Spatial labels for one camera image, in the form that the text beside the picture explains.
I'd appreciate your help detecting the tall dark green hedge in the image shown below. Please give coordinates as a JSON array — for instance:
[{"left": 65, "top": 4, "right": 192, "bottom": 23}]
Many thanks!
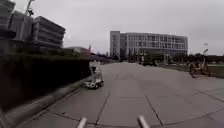
[{"left": 0, "top": 49, "right": 116, "bottom": 113}]

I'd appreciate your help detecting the robot's own part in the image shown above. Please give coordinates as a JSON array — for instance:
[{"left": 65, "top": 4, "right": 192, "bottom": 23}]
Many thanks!
[
  {"left": 76, "top": 116, "right": 89, "bottom": 128},
  {"left": 137, "top": 114, "right": 151, "bottom": 128}
]

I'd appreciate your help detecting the wide pale many-windowed building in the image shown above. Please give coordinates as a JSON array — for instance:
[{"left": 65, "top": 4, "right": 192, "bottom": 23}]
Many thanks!
[{"left": 109, "top": 30, "right": 189, "bottom": 62}]

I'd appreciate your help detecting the bicycle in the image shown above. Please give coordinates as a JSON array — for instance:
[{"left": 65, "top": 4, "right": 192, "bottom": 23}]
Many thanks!
[{"left": 188, "top": 49, "right": 212, "bottom": 80}]

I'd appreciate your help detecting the tall grey pole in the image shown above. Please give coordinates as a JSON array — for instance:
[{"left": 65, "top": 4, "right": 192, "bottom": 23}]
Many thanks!
[{"left": 18, "top": 0, "right": 36, "bottom": 43}]

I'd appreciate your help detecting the grey concrete slab pavement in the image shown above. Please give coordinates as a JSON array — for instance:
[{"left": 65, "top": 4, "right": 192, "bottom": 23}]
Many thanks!
[{"left": 14, "top": 61, "right": 224, "bottom": 128}]

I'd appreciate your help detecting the low dark hedge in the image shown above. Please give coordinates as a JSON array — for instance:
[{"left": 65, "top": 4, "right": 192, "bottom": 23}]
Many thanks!
[{"left": 156, "top": 53, "right": 224, "bottom": 80}]

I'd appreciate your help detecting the grey concrete kerb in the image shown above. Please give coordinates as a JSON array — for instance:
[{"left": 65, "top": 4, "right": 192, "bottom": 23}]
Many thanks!
[{"left": 0, "top": 75, "right": 94, "bottom": 128}]

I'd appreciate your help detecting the low reddish building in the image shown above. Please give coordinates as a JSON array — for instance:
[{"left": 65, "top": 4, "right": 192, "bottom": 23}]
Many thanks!
[{"left": 63, "top": 45, "right": 93, "bottom": 58}]

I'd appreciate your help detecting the small white wheeled robot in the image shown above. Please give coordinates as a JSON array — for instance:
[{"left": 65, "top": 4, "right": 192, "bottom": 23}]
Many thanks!
[{"left": 83, "top": 60, "right": 105, "bottom": 90}]

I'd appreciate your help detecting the grey building with banded floors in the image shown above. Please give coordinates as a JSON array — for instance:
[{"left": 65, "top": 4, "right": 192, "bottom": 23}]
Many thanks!
[{"left": 0, "top": 0, "right": 67, "bottom": 52}]

